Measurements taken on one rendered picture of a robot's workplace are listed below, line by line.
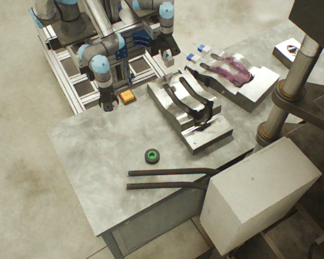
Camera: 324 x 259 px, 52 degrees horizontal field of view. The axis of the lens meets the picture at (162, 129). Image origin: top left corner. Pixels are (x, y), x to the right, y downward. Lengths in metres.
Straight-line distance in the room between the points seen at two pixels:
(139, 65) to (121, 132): 1.23
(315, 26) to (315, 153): 0.59
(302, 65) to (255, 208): 0.43
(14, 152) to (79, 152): 1.19
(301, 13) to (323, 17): 0.06
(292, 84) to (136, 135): 1.01
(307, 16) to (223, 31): 2.80
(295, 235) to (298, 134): 0.57
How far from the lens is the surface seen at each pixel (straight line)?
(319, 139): 1.40
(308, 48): 1.00
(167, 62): 1.99
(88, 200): 1.73
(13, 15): 4.20
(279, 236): 1.73
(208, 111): 1.86
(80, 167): 1.82
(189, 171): 1.64
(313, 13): 0.90
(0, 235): 2.73
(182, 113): 1.78
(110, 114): 1.78
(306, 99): 1.16
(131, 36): 2.28
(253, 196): 1.01
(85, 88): 2.91
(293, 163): 1.09
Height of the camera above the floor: 2.38
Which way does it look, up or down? 57 degrees down
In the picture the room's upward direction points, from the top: 1 degrees counter-clockwise
